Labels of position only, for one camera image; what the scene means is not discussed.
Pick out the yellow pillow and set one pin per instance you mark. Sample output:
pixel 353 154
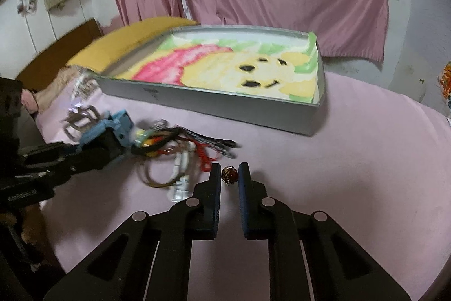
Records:
pixel 105 51

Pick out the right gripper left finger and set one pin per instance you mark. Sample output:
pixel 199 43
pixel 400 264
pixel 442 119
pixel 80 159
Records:
pixel 147 257

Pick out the grey jewelry tray box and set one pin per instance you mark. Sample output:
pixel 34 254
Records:
pixel 285 115

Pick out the cartoon bear towel liner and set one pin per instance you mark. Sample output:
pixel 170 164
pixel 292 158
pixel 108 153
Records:
pixel 287 71

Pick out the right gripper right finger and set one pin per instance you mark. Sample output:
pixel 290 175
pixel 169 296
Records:
pixel 311 257

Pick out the pink bed sheet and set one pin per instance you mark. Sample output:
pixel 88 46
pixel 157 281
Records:
pixel 379 166

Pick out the yellow green flower charm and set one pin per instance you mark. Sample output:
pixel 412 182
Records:
pixel 143 141

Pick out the brown wooden headboard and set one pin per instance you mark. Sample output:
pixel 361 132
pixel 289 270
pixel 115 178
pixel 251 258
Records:
pixel 43 69

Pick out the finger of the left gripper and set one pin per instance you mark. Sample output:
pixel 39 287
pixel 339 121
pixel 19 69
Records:
pixel 115 127

